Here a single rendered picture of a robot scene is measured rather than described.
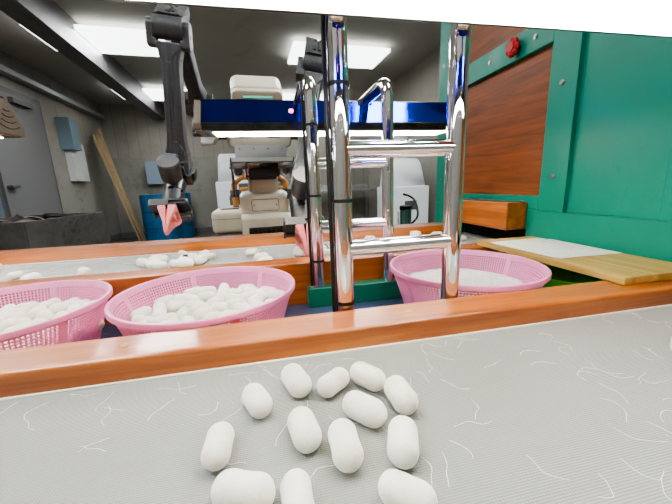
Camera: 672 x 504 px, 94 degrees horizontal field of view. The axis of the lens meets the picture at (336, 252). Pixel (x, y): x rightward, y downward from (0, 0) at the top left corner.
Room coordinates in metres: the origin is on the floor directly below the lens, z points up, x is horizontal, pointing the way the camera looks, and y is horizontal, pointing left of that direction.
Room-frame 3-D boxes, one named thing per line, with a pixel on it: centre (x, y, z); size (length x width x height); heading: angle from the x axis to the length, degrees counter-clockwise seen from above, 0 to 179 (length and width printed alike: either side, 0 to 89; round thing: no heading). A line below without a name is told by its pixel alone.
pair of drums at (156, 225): (6.05, 3.14, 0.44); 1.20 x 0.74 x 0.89; 15
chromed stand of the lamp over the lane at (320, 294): (0.72, -0.02, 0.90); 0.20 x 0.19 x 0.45; 101
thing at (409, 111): (0.80, -0.01, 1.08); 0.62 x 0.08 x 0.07; 101
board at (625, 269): (0.60, -0.45, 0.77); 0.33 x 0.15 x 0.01; 11
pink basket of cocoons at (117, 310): (0.47, 0.20, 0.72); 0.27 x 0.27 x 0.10
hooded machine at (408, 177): (4.55, -0.96, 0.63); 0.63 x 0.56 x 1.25; 15
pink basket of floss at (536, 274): (0.56, -0.23, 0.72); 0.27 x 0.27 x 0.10
